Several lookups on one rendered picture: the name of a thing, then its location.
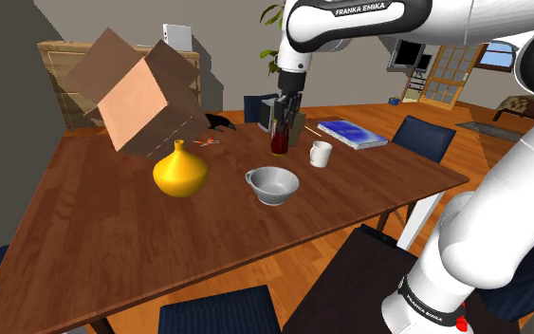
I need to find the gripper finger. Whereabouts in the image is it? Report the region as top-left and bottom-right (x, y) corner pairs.
(273, 94), (290, 129)
(289, 93), (304, 126)

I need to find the grey box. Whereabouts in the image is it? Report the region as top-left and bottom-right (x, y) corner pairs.
(258, 97), (279, 134)

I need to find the olive box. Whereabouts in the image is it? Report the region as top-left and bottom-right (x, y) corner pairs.
(288, 110), (307, 149)

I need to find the dark red bottle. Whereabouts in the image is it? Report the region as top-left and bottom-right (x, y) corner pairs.
(269, 121), (291, 157)

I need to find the white mug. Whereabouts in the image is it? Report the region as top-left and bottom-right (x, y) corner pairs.
(309, 139), (334, 169)

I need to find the blue book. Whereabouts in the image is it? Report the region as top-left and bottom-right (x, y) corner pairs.
(317, 120), (389, 151)

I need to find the black curved figure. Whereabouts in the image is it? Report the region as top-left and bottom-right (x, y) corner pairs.
(203, 113), (238, 134)

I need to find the green house plant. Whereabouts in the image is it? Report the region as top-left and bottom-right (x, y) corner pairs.
(258, 3), (286, 76)

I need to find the grey bowl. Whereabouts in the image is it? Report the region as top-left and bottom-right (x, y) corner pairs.
(245, 166), (301, 207)

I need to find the yellow vase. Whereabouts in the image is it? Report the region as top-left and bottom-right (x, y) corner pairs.
(152, 139), (211, 198)

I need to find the small shelf rack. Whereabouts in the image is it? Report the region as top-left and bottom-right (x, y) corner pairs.
(399, 69), (428, 104)

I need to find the white box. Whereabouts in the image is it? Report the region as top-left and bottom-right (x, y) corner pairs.
(162, 23), (193, 52)

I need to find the open brown cardboard box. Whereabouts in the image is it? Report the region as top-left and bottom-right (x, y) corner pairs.
(63, 27), (212, 158)

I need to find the wooden glass pane door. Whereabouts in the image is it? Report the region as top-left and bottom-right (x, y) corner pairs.
(418, 43), (486, 111)

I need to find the dark robot stand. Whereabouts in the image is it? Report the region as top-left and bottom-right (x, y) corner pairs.
(281, 223), (523, 334)

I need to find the grey floor rug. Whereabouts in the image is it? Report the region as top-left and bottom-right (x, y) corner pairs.
(454, 121), (511, 142)

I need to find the brown wooden table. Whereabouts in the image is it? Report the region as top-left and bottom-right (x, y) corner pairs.
(0, 106), (471, 334)

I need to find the window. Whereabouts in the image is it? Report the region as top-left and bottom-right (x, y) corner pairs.
(473, 40), (521, 74)

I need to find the light wooden dresser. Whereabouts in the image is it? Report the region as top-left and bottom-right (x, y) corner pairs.
(36, 40), (202, 132)

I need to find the patterned low bed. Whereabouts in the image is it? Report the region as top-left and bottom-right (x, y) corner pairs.
(492, 94), (534, 122)

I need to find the black wall television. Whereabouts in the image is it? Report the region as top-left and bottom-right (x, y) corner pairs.
(386, 38), (434, 74)

